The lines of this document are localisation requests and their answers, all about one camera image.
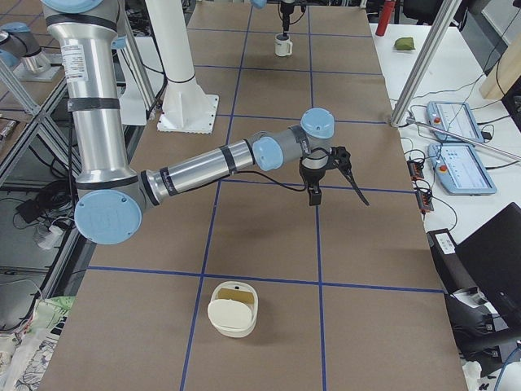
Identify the patterned cloth bag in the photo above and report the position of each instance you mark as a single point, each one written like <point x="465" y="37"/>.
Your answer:
<point x="25" y="357"/>

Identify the green bean bag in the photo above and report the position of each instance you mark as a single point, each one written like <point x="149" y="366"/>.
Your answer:
<point x="404" y="44"/>

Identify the upper red circuit board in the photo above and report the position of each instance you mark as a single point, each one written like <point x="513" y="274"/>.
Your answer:
<point x="415" y="168"/>

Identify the black monitor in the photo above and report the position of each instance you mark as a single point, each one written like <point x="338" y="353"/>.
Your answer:
<point x="491" y="256"/>

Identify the light wooden board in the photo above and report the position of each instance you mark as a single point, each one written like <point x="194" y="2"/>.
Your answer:
<point x="504" y="74"/>

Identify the red cylinder bottle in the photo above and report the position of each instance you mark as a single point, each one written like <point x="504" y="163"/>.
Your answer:
<point x="385" y="17"/>

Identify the blue teach pendant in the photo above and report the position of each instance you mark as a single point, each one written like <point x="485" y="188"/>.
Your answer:
<point x="459" y="169"/>
<point x="456" y="118"/>

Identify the white pedestal column base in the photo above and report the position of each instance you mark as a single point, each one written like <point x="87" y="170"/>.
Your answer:
<point x="186" y="108"/>

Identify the lower blue teach pendant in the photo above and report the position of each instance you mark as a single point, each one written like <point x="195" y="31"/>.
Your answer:
<point x="459" y="169"/>

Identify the aluminium frame post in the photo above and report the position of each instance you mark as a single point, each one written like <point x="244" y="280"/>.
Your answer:
<point x="434" y="38"/>

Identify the thin metal rod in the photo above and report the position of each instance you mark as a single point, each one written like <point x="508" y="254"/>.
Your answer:
<point x="412" y="121"/>

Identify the white mug grey inside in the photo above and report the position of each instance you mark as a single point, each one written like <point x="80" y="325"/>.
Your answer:
<point x="283" y="46"/>

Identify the lower red circuit board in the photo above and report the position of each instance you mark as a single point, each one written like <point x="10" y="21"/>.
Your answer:
<point x="424" y="202"/>

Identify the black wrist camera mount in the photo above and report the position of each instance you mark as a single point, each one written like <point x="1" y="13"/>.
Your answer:
<point x="339" y="158"/>

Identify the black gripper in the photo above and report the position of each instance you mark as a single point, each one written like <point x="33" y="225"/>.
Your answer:
<point x="286" y="10"/>
<point x="311" y="175"/>

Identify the upper blue teach pendant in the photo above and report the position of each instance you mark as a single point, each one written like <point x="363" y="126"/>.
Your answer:
<point x="456" y="118"/>

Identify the cream oval lidded box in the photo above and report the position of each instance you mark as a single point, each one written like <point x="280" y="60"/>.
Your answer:
<point x="233" y="309"/>

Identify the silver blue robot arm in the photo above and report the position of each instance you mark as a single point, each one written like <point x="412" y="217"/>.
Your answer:
<point x="112" y="196"/>
<point x="259" y="4"/>

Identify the black box white label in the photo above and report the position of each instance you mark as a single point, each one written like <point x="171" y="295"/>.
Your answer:
<point x="452" y="273"/>

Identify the red circuit board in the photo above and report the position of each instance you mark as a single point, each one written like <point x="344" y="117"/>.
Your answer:
<point x="415" y="168"/>
<point x="424" y="202"/>

